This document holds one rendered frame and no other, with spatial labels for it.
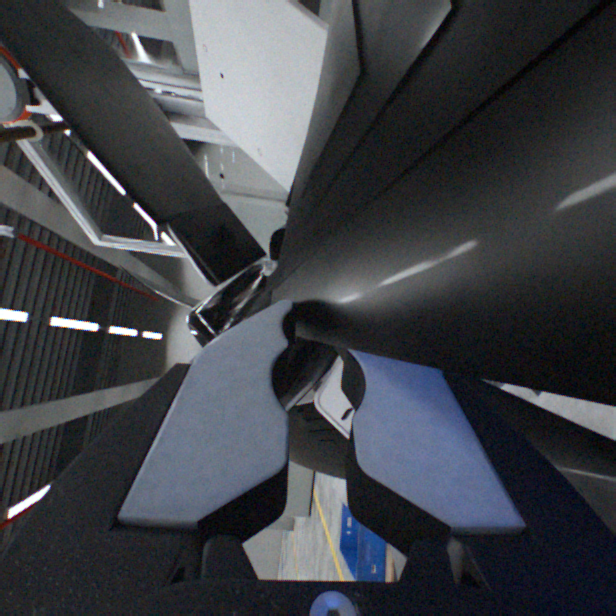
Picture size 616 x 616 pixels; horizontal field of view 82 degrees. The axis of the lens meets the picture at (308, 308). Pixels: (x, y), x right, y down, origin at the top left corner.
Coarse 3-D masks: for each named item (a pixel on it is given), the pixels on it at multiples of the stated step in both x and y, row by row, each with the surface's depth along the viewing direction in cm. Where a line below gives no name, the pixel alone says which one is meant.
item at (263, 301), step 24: (264, 264) 31; (240, 288) 28; (264, 288) 28; (192, 312) 29; (216, 312) 27; (240, 312) 27; (216, 336) 26; (288, 360) 27; (312, 360) 28; (288, 384) 27; (312, 384) 30
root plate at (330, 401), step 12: (336, 360) 30; (336, 372) 30; (324, 384) 30; (336, 384) 30; (324, 396) 30; (336, 396) 30; (324, 408) 30; (336, 408) 30; (348, 408) 29; (336, 420) 30; (348, 420) 29; (348, 432) 29
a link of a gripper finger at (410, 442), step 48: (384, 384) 9; (432, 384) 9; (384, 432) 7; (432, 432) 7; (384, 480) 6; (432, 480) 6; (480, 480) 6; (384, 528) 7; (432, 528) 6; (480, 528) 6
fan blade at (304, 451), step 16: (304, 416) 42; (320, 416) 42; (304, 432) 45; (320, 432) 44; (336, 432) 44; (304, 448) 49; (320, 448) 48; (336, 448) 47; (304, 464) 56; (320, 464) 53; (336, 464) 51
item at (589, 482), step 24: (480, 384) 24; (504, 408) 23; (528, 408) 22; (528, 432) 22; (552, 432) 21; (576, 432) 20; (552, 456) 21; (576, 456) 20; (600, 456) 20; (576, 480) 20; (600, 480) 20; (600, 504) 20
